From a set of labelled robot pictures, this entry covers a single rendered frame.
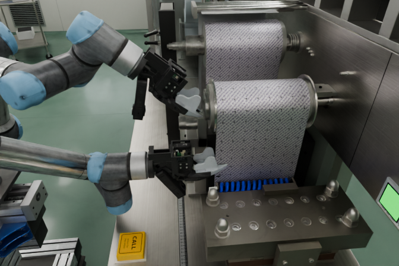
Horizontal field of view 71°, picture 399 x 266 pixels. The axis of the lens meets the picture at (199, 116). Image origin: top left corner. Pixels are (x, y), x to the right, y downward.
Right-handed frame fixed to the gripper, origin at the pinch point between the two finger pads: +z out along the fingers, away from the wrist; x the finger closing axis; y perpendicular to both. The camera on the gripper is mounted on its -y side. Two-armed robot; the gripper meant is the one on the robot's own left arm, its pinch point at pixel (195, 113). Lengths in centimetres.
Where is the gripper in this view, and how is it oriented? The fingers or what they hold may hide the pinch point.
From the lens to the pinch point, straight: 74.2
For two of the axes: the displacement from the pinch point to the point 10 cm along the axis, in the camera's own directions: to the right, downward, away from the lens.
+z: 7.6, 5.1, 4.0
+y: 6.4, -6.8, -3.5
